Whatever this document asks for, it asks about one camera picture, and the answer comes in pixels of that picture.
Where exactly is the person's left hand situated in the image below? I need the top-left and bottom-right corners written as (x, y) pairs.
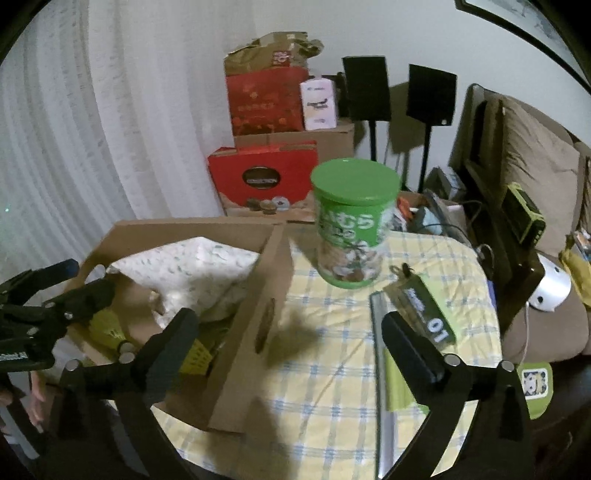
top-left (28, 369), bottom-right (48, 430)

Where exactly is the brown cardboard box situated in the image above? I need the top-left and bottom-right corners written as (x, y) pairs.
top-left (60, 219), bottom-right (296, 435)

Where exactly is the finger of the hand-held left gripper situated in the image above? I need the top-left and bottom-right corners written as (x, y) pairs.
top-left (44, 278), bottom-right (116, 326)
top-left (0, 258), bottom-right (80, 305)

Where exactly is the white curtain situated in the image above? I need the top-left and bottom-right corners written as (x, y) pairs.
top-left (0, 0), bottom-right (259, 278)

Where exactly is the yellow cloth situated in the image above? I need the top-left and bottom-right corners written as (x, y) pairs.
top-left (558, 249), bottom-right (591, 308)

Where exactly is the green and black device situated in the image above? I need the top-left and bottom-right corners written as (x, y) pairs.
top-left (501, 183), bottom-right (546, 247)

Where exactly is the brown sofa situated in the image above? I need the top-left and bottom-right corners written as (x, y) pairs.
top-left (450, 83), bottom-right (591, 370)

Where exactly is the green lidded snack canister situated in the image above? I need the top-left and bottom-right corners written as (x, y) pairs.
top-left (310, 158), bottom-right (402, 291)

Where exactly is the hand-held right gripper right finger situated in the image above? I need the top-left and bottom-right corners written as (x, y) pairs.
top-left (381, 310), bottom-right (532, 480)

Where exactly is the red paper gift bag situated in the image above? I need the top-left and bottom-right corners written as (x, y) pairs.
top-left (225, 68), bottom-right (309, 137)

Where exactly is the green panda tag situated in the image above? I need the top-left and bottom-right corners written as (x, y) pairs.
top-left (516, 361), bottom-right (555, 420)

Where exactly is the white round device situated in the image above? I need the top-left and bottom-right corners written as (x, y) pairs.
top-left (527, 254), bottom-right (573, 313)

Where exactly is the crumpled gold paper bag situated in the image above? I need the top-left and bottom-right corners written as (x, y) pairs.
top-left (224, 31), bottom-right (324, 77)

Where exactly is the white patterned tote bag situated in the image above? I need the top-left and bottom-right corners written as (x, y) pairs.
top-left (106, 236), bottom-right (262, 324)

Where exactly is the small white carton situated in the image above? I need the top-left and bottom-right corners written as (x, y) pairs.
top-left (299, 76), bottom-right (338, 131)

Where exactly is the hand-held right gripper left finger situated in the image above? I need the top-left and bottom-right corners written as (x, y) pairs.
top-left (46, 307), bottom-right (201, 480)

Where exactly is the large brown cardboard carton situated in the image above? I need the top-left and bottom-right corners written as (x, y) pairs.
top-left (233, 117), bottom-right (355, 162)

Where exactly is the yellow shuttlecock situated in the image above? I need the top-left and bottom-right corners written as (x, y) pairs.
top-left (85, 310), bottom-right (214, 376)

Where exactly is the yellow plaid tablecloth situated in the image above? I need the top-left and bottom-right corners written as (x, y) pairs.
top-left (152, 228), bottom-right (502, 480)

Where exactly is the tan sofa cushion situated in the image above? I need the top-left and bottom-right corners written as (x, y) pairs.
top-left (501, 95), bottom-right (583, 217)

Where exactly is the black speaker on stand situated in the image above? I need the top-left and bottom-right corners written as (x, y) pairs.
top-left (406, 64), bottom-right (458, 192)
top-left (342, 55), bottom-right (392, 162)

